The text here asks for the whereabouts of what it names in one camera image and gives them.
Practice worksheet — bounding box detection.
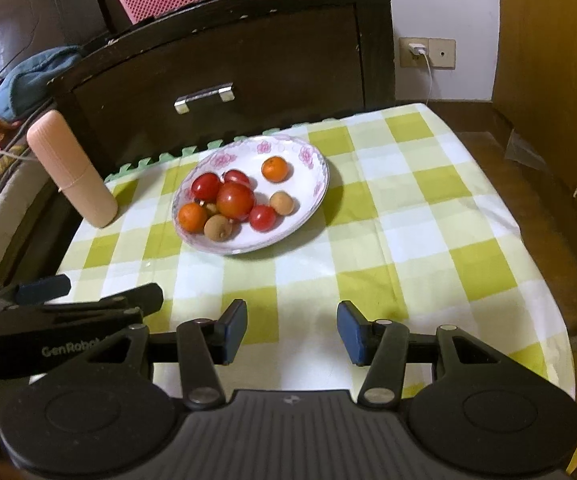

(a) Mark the small orange tangerine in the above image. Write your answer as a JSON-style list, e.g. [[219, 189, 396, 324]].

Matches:
[[177, 202, 208, 234], [261, 156, 290, 183]]

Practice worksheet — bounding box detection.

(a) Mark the red cherry tomato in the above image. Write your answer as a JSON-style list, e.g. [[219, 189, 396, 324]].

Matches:
[[191, 172, 222, 203], [222, 169, 252, 188], [248, 205, 278, 232]]

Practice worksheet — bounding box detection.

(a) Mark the large red tomato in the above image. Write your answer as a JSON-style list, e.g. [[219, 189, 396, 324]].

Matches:
[[216, 182, 256, 222]]

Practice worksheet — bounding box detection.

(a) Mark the green white checkered tablecloth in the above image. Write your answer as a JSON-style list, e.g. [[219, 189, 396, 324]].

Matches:
[[60, 104, 575, 391]]

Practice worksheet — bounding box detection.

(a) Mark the green foam puzzle mat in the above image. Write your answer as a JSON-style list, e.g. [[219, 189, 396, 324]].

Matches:
[[103, 122, 317, 183]]

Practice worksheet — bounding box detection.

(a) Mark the pink ribbed cylindrical container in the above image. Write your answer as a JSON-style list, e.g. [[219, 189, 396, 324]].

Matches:
[[27, 110, 118, 229]]

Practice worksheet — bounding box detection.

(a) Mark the white floral ceramic plate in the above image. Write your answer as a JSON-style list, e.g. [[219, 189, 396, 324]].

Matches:
[[171, 134, 330, 256]]

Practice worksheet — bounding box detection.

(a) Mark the blue folded cloth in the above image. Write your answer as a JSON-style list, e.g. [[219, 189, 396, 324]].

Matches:
[[0, 46, 83, 122]]

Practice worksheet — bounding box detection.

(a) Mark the dark wooden cabinet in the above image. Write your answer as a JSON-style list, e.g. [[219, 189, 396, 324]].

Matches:
[[49, 0, 395, 176]]

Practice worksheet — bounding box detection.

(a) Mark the brown wooden wardrobe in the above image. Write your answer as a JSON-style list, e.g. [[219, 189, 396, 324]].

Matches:
[[493, 0, 577, 198]]

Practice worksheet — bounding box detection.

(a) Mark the silver cabinet handle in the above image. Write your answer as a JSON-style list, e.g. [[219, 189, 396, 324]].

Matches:
[[174, 82, 235, 115]]

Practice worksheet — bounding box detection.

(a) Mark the white charging cable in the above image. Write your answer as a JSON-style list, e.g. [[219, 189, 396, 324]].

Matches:
[[408, 41, 435, 106]]

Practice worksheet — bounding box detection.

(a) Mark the beige wall socket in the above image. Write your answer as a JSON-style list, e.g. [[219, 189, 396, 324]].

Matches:
[[399, 37, 457, 70]]

